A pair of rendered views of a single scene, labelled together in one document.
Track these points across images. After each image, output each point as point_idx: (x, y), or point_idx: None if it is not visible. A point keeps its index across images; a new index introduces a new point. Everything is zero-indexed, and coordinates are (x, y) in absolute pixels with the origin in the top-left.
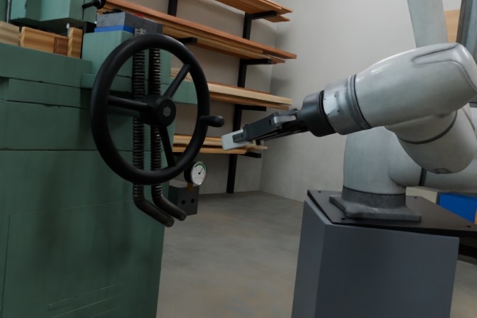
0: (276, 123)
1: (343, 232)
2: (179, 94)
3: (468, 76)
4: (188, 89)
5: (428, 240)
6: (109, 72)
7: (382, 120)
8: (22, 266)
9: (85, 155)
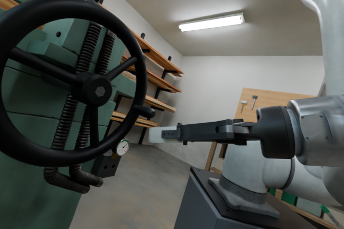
0: (229, 134)
1: (230, 227)
2: (124, 87)
3: None
4: (131, 85)
5: None
6: (23, 14)
7: None
8: None
9: (12, 117)
